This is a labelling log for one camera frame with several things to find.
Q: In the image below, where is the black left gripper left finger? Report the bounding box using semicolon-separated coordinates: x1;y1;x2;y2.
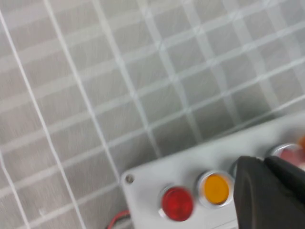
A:
233;156;305;229

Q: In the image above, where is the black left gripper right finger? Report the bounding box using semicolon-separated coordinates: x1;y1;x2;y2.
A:
263;156;305;206

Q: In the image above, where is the dark red push button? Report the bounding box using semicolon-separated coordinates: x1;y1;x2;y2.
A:
265;143;305;170

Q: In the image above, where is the yellow push button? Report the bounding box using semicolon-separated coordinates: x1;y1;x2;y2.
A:
196;169;236;210

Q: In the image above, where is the grey black button control box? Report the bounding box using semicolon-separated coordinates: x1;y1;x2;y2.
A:
120;114;305;229

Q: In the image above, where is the grey white-grid tablecloth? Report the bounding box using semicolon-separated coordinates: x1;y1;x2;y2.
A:
0;0;305;229

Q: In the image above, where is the red black power wire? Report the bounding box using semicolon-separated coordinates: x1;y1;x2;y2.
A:
106;209;132;229

